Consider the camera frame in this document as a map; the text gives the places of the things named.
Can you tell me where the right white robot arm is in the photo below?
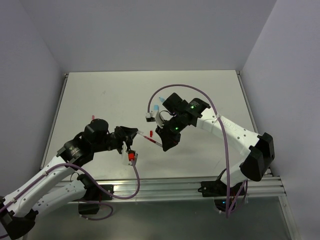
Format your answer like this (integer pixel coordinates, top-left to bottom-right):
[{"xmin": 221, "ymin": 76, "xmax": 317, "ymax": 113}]
[{"xmin": 147, "ymin": 93, "xmax": 275, "ymax": 195}]

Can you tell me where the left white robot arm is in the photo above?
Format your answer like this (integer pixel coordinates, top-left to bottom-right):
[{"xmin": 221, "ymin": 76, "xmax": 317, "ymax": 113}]
[{"xmin": 0, "ymin": 118, "xmax": 139, "ymax": 240}]

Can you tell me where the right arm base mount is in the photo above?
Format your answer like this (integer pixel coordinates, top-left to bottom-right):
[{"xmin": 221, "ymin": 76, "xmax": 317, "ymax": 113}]
[{"xmin": 197, "ymin": 180, "xmax": 246, "ymax": 212}]

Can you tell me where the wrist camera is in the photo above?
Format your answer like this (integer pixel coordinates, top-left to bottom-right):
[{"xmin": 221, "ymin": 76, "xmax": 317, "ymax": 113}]
[
  {"xmin": 145, "ymin": 110, "xmax": 161, "ymax": 124},
  {"xmin": 121, "ymin": 142, "xmax": 138, "ymax": 166}
]

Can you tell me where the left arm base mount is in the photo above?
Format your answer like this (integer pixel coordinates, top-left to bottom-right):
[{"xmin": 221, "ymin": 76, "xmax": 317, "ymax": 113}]
[{"xmin": 78, "ymin": 185, "xmax": 113, "ymax": 217}]

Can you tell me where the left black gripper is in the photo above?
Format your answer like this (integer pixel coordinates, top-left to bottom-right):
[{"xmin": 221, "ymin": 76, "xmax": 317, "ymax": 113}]
[{"xmin": 92, "ymin": 125, "xmax": 138, "ymax": 156}]

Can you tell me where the clear pen cap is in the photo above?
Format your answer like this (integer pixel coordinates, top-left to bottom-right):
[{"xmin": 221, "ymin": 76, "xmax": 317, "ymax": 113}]
[{"xmin": 137, "ymin": 130, "xmax": 145, "ymax": 136}]

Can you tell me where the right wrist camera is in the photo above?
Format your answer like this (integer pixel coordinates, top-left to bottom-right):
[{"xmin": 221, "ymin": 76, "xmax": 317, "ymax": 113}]
[{"xmin": 145, "ymin": 110, "xmax": 161, "ymax": 124}]

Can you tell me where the aluminium frame rail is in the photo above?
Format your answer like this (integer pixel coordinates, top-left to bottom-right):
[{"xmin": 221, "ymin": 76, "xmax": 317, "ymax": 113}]
[{"xmin": 23, "ymin": 176, "xmax": 287, "ymax": 205}]

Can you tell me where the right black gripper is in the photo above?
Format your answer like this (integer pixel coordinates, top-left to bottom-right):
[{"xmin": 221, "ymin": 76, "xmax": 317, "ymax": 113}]
[{"xmin": 155, "ymin": 113, "xmax": 187, "ymax": 151}]

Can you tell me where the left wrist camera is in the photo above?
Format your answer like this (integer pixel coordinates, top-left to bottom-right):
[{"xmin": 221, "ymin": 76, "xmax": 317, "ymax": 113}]
[{"xmin": 121, "ymin": 142, "xmax": 138, "ymax": 166}]

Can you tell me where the dark red pen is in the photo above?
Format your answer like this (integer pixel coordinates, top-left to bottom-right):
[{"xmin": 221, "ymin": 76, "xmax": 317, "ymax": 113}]
[{"xmin": 143, "ymin": 136, "xmax": 163, "ymax": 148}]

